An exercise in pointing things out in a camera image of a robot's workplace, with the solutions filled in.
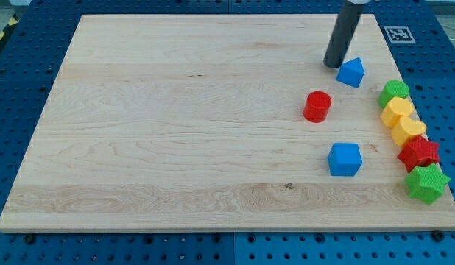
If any yellow heart block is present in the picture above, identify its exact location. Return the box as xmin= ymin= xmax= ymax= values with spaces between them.
xmin=391 ymin=116 xmax=427 ymax=147

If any green cylinder block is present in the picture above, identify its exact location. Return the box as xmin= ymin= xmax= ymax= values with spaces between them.
xmin=378 ymin=79 xmax=410 ymax=108

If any light wooden board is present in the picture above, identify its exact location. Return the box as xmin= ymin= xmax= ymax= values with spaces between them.
xmin=0 ymin=15 xmax=455 ymax=233

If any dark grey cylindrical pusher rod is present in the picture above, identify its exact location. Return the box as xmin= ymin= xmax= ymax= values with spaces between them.
xmin=323 ymin=0 xmax=370 ymax=68

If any red cylinder block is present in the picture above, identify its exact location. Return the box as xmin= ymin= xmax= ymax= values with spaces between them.
xmin=303 ymin=91 xmax=332 ymax=123

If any green star block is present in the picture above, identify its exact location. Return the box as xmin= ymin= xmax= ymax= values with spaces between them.
xmin=405 ymin=163 xmax=451 ymax=205

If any blue triangle block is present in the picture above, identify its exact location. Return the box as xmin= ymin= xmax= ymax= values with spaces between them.
xmin=336 ymin=57 xmax=365 ymax=88

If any white fiducial marker tag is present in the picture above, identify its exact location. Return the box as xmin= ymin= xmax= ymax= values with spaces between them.
xmin=384 ymin=26 xmax=415 ymax=43

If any red star block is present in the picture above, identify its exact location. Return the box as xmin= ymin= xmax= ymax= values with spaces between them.
xmin=397 ymin=135 xmax=440 ymax=172

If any blue cube block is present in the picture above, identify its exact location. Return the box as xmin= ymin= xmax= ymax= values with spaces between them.
xmin=328 ymin=142 xmax=362 ymax=177

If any yellow hexagon block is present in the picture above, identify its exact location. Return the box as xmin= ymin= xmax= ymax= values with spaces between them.
xmin=380 ymin=97 xmax=415 ymax=128

